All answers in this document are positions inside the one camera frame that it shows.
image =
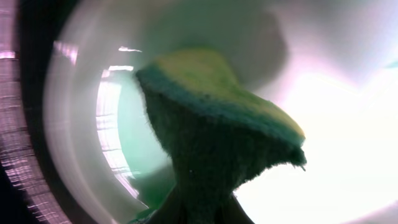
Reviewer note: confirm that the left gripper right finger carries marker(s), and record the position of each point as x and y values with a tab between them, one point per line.
231	212

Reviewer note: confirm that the green scrub sponge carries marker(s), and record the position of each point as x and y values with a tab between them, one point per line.
218	135

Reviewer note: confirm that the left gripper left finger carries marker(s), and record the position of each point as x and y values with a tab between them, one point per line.
170	212

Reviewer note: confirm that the pale green plate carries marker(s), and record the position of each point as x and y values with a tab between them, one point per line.
331	65

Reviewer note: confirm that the round black serving tray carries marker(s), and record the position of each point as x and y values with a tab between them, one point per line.
31	188

